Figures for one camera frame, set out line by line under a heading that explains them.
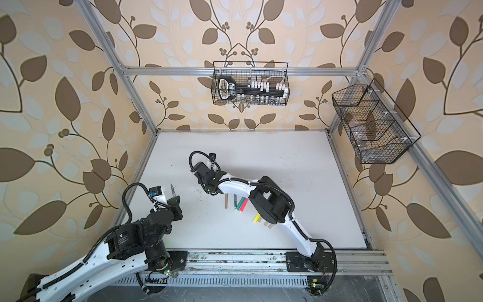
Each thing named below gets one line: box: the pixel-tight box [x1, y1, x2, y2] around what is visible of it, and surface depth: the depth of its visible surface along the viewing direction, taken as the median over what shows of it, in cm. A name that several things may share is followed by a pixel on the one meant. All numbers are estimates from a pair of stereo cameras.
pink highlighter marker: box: [238, 197, 249, 213], surface depth 91 cm
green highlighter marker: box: [235, 196, 246, 211], surface depth 92 cm
